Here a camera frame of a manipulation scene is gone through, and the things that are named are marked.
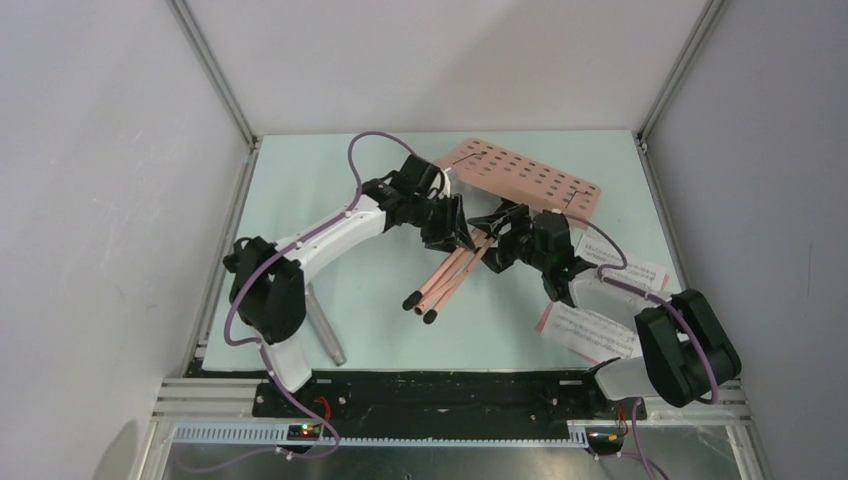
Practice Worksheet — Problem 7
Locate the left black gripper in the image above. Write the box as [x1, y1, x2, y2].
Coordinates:
[407, 192, 475, 255]

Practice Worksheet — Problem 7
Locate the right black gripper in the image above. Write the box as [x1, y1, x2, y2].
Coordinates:
[467, 204, 549, 274]

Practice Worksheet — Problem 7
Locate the pink music stand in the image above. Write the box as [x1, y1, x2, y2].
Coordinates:
[401, 137, 604, 326]

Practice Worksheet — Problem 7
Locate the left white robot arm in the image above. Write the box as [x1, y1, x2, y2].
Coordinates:
[223, 154, 474, 417]

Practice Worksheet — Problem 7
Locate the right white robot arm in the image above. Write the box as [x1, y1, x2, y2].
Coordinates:
[468, 201, 741, 418]

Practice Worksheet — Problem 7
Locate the pink paper sheet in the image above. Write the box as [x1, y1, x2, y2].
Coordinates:
[534, 303, 554, 333]

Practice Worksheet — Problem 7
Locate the white sheet music page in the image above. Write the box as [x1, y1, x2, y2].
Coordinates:
[540, 302, 642, 365]

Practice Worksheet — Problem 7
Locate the grey metal microphone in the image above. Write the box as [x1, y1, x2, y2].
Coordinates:
[305, 284, 347, 366]

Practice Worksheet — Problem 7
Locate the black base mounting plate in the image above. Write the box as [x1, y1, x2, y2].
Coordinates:
[252, 370, 647, 438]

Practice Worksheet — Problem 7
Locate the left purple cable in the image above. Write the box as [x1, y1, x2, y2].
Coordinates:
[173, 131, 419, 474]

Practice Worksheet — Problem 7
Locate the purple cable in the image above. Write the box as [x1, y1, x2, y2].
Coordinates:
[563, 213, 721, 480]
[173, 131, 419, 474]

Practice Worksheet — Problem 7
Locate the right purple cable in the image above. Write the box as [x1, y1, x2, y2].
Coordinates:
[563, 213, 721, 480]

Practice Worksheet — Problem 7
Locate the right aluminium frame post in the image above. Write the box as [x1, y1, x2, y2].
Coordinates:
[636, 0, 730, 145]

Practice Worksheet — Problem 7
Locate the aluminium frame post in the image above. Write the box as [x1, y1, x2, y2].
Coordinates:
[636, 0, 730, 145]
[166, 0, 258, 152]

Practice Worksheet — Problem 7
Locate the white slotted cable duct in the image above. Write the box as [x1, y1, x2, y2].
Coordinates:
[172, 422, 589, 448]

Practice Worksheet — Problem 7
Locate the left aluminium frame post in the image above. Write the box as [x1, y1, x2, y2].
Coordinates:
[166, 0, 258, 152]

